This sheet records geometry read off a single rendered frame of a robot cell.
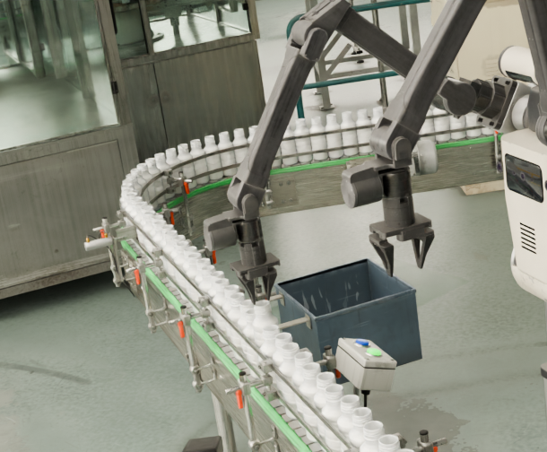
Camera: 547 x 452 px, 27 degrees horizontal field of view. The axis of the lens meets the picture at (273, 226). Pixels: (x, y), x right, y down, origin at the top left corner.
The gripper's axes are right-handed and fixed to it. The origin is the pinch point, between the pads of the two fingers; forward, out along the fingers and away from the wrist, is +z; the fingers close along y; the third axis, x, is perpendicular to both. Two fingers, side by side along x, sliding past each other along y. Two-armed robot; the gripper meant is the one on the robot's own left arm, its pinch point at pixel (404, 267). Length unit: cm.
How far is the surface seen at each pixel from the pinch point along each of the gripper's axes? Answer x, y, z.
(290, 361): 28.2, -15.9, 26.1
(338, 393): 4.7, -14.8, 23.9
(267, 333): 40.1, -16.3, 23.6
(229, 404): 70, -20, 54
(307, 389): 16.7, -17.0, 27.5
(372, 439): -12.6, -16.0, 25.5
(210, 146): 218, 28, 25
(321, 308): 116, 26, 55
